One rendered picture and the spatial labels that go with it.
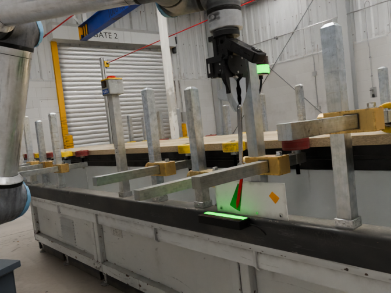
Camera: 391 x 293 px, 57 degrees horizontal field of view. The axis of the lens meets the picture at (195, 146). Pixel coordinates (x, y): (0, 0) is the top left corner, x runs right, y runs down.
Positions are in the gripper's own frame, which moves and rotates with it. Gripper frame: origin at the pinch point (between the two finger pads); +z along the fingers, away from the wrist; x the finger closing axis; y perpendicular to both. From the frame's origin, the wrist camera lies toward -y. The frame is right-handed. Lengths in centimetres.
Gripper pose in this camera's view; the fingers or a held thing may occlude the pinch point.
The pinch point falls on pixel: (238, 106)
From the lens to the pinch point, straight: 96.6
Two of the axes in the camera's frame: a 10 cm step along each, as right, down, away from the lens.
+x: -7.4, 1.2, -6.7
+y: -6.7, 0.2, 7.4
